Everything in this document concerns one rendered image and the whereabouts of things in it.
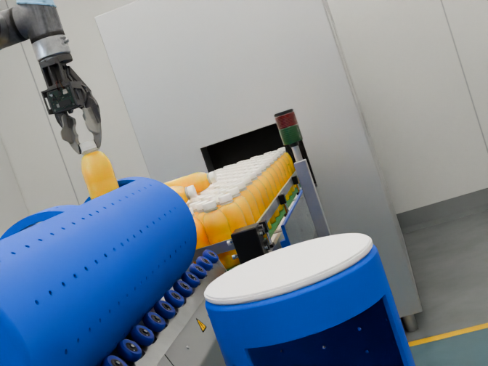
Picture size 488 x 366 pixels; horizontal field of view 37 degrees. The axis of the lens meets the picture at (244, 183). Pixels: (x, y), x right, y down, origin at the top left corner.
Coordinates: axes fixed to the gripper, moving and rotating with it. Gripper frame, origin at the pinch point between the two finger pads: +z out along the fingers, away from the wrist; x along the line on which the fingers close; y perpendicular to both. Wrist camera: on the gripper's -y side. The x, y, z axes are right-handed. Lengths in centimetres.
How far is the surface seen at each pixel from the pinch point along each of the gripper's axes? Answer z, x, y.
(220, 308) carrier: 30, 32, 53
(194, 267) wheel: 35.4, 10.8, -10.9
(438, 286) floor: 133, 69, -265
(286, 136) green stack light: 14, 35, -63
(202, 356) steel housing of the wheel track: 49, 15, 16
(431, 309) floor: 133, 61, -228
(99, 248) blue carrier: 17.8, 13.5, 43.7
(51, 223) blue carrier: 11.4, 7.7, 45.2
